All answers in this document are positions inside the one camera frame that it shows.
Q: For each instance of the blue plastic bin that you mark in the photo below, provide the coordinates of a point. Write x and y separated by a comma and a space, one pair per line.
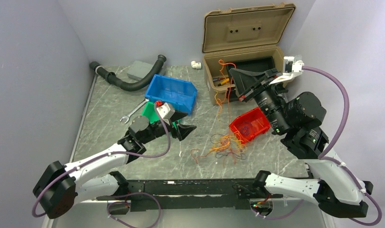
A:
180, 93

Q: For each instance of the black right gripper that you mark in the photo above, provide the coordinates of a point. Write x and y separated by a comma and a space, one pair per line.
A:
245, 79

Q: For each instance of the white pipe elbow fitting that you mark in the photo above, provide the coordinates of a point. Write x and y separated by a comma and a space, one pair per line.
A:
196, 65

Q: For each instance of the green plastic bin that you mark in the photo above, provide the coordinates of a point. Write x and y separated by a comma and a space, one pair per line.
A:
150, 112

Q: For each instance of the grey flat block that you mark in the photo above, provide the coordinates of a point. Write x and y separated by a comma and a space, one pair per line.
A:
138, 70

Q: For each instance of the tan plastic toolbox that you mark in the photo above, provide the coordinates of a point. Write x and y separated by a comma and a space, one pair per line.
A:
241, 34

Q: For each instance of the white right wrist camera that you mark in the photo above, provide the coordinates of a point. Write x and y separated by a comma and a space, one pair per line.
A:
292, 67

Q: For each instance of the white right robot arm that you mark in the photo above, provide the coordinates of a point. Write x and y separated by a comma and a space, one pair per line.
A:
298, 122

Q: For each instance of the silver open-end wrench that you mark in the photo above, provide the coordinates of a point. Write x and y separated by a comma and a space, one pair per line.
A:
125, 118

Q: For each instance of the red plastic bin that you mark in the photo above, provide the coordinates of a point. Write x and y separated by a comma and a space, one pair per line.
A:
249, 125

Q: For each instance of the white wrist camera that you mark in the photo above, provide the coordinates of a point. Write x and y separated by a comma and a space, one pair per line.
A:
292, 67
165, 110

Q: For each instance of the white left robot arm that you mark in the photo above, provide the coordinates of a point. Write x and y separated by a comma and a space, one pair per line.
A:
61, 186

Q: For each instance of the black toolbox tray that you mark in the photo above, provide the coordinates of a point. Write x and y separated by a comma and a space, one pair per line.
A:
256, 64

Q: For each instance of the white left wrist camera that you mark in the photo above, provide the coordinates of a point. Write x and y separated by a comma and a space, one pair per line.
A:
165, 110

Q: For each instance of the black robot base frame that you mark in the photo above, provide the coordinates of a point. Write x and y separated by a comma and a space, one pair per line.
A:
189, 194

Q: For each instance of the yellow handled screwdriver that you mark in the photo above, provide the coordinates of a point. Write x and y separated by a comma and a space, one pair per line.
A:
220, 81

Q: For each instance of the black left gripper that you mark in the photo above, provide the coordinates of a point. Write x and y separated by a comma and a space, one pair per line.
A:
183, 130

